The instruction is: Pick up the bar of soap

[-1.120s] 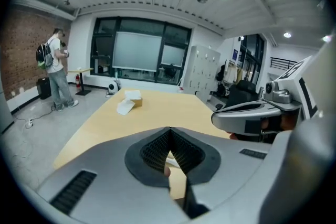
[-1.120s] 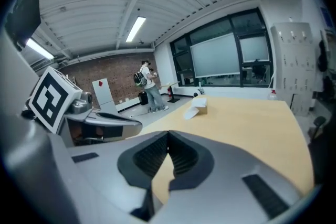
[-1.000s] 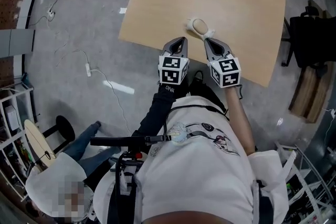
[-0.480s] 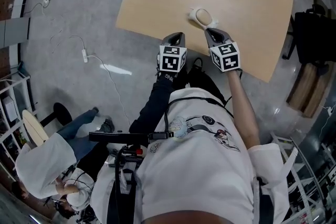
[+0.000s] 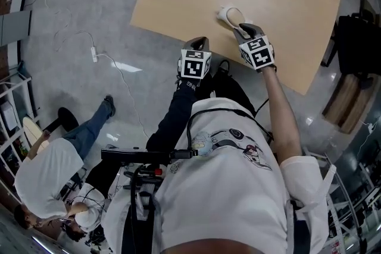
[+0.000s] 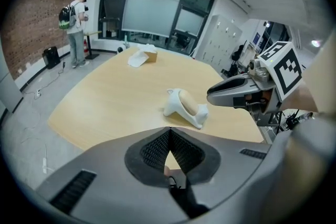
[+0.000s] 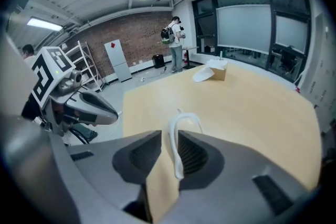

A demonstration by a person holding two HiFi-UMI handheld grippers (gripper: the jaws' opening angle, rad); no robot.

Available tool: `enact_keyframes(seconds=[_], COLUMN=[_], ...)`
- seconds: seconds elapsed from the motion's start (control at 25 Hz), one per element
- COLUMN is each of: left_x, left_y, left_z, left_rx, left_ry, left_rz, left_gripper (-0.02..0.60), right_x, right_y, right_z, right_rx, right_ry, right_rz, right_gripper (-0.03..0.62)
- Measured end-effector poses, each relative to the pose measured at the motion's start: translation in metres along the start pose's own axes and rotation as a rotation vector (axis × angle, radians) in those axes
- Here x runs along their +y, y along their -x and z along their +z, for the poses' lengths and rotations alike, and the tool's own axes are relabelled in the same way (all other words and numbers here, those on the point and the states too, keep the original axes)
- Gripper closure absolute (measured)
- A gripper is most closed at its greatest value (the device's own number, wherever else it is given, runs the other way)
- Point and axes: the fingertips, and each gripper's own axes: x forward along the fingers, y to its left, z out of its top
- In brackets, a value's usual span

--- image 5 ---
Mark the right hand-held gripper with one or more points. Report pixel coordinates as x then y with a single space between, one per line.
259 52

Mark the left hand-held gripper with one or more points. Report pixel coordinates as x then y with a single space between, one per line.
193 67

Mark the beige egg-shaped object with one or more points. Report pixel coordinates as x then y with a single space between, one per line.
235 17

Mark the person's right forearm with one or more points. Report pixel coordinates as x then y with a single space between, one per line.
282 116

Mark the person's left forearm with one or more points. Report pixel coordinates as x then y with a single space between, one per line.
175 116

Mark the person's black trousers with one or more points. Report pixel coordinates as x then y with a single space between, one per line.
229 92

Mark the white power strip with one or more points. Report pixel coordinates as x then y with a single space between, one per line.
94 54

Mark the black office chair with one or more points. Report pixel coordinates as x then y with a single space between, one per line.
354 44

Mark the wooden bench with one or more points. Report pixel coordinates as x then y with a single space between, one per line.
348 104

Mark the black round stool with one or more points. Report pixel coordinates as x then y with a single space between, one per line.
68 119

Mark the person's white printed shirt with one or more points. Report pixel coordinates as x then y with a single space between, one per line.
223 196

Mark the round wooden side table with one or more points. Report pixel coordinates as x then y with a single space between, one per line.
32 131

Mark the white metal rack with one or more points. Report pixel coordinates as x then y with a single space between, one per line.
351 202

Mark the white shelf unit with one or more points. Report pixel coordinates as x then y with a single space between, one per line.
15 128

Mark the black chest camera rig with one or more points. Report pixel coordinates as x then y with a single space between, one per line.
134 155

